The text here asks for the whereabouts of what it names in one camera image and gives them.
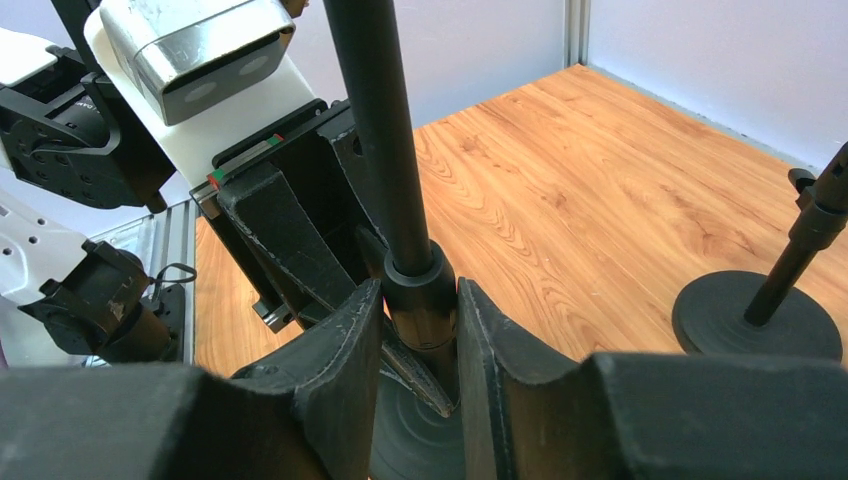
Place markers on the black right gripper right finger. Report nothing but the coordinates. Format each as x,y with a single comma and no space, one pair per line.
530,412

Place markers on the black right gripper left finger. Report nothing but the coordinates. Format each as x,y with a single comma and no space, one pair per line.
305,411

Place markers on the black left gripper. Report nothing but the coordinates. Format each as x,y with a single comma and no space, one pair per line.
293,207

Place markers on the black microphone stand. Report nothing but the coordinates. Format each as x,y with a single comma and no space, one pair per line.
743,312
418,427

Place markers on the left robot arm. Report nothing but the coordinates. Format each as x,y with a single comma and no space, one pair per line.
65,128

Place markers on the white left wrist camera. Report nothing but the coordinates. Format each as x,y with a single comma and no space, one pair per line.
201,76

